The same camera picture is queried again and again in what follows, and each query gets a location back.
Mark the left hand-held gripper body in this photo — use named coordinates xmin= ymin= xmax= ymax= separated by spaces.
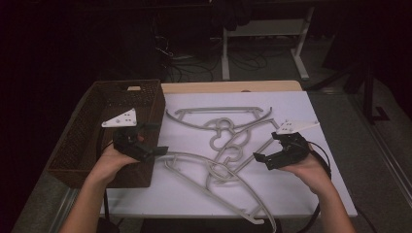
xmin=101 ymin=108 xmax=157 ymax=163

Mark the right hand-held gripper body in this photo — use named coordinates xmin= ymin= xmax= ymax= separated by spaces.
xmin=271 ymin=119 xmax=321 ymax=171

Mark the grey plastic clothes hanger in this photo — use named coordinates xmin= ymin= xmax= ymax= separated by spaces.
xmin=154 ymin=145 xmax=278 ymax=232
xmin=207 ymin=117 xmax=283 ymax=187
xmin=165 ymin=106 xmax=274 ymax=153

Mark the brown woven basket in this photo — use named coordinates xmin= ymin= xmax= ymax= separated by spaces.
xmin=45 ymin=79 xmax=167 ymax=189

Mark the person's left hand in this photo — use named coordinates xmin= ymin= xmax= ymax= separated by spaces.
xmin=86 ymin=142 xmax=141 ymax=189

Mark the person's right hand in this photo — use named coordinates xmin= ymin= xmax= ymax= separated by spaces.
xmin=277 ymin=150 xmax=332 ymax=196

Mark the white table mat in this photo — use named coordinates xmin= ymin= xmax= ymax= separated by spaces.
xmin=100 ymin=90 xmax=359 ymax=218

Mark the black tripod stand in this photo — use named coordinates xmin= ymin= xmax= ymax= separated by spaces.
xmin=306 ymin=48 xmax=392 ymax=126

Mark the dark cloth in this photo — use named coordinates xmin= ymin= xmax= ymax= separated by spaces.
xmin=211 ymin=0 xmax=255 ymax=32

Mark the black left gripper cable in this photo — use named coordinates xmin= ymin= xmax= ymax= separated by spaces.
xmin=96 ymin=129 xmax=114 ymax=222

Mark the black floor cable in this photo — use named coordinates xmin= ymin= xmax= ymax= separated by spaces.
xmin=231 ymin=47 xmax=294 ymax=72
xmin=163 ymin=54 xmax=217 ymax=83

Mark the metal floor rail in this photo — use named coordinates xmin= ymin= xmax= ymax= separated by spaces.
xmin=350 ymin=95 xmax=412 ymax=208

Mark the white desk frame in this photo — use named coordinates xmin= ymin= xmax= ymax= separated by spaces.
xmin=222 ymin=6 xmax=316 ymax=82

